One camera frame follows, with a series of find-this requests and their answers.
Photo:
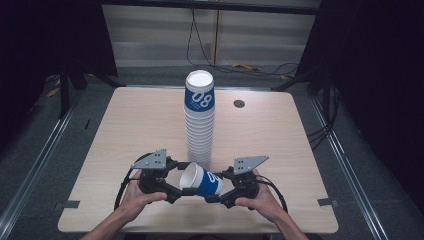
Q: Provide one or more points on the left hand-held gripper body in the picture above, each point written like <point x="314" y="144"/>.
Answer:
<point x="153" y="178"/>

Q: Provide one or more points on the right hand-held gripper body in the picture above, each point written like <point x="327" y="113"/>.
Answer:
<point x="245" y="186"/>

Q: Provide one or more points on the blue printed paper cup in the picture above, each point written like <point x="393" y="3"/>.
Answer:
<point x="207" y="184"/>

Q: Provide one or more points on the stack of paper cups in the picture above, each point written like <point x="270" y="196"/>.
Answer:
<point x="199" y="133"/>

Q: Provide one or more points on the person's right hand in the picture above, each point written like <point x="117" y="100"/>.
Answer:
<point x="263" y="203"/>

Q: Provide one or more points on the person's left hand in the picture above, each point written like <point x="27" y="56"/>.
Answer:
<point x="135" y="200"/>

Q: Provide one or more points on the round table grommet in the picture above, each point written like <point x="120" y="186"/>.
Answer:
<point x="239" y="103"/>

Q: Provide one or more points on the grey tape piece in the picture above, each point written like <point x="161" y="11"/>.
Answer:
<point x="328" y="202"/>
<point x="68" y="204"/>

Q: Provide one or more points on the long yellow tape strip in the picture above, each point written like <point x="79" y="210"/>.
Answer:
<point x="246" y="67"/>

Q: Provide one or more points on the small yellow tape piece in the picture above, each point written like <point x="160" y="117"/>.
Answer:
<point x="284" y="77"/>

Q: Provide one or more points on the black metal stand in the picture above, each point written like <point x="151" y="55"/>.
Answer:
<point x="64" y="96"/>
<point x="325" y="93"/>

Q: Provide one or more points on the black crossbar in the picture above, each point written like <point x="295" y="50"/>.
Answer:
<point x="213" y="6"/>

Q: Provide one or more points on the black curtain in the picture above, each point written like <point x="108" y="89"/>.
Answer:
<point x="40" y="40"/>
<point x="376" y="66"/>

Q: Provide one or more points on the metal floor rail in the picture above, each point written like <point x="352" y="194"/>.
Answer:
<point x="346" y="160"/>
<point x="36" y="160"/>

